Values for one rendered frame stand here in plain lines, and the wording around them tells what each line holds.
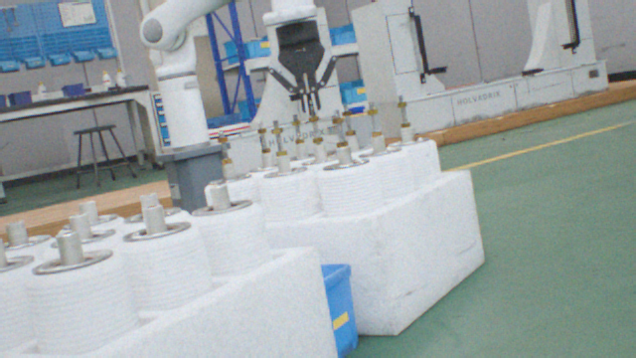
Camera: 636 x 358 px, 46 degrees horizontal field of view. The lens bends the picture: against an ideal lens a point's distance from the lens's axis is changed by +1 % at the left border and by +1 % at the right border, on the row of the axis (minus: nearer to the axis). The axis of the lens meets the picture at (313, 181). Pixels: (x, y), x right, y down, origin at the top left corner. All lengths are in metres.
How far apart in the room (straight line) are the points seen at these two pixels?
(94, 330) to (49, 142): 8.95
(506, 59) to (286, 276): 7.24
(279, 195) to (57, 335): 0.56
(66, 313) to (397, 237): 0.57
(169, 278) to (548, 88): 3.91
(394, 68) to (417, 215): 2.79
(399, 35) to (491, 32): 4.22
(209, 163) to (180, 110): 0.14
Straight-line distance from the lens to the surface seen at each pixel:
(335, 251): 1.13
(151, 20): 1.80
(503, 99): 4.33
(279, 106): 3.72
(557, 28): 4.88
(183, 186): 1.77
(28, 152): 9.61
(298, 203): 1.20
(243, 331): 0.83
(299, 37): 1.30
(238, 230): 0.89
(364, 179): 1.14
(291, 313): 0.90
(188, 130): 1.78
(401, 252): 1.15
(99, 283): 0.72
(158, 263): 0.80
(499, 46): 8.11
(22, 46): 7.29
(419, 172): 1.34
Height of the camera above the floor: 0.36
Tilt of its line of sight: 6 degrees down
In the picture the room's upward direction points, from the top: 11 degrees counter-clockwise
